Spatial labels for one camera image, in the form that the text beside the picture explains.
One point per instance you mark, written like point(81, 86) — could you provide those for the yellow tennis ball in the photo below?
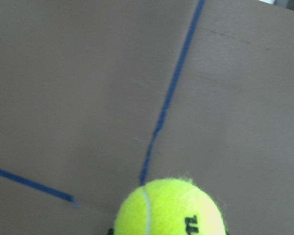
point(169, 207)

